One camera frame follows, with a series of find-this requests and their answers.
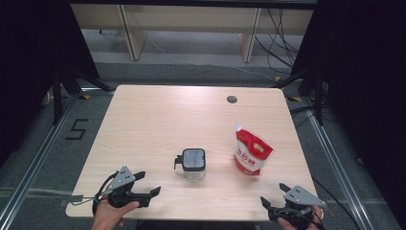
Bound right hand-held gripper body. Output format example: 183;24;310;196
269;185;327;230

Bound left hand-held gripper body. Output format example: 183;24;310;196
106;166;140;209

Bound red and white spouted pouch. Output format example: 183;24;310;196
234;124;275;176

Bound clear jar with black lid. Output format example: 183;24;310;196
173;148;207;180

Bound person's right hand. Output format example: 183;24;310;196
277;205;324;230

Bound person's left hand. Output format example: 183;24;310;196
92;200;141;230

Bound grey tape strip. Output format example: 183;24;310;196
59;195;84;207

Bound black metal stand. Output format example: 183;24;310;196
52;64;115;127
272;67;330;127

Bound black curtain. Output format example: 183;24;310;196
0;0;101;167
291;0;406;221

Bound beige wooden desk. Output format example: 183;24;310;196
70;3;315;63

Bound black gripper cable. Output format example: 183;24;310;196
70;171;120;216

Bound black floor cable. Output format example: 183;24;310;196
312;176;362;230

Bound aluminium floor rail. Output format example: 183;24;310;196
303;97;375;230
0;92;81;222

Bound black cables beside table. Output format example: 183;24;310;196
289;104;324;129

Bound white floor cable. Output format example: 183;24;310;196
148;37;276;81

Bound bundle of black cables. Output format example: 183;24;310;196
254;9;305;75

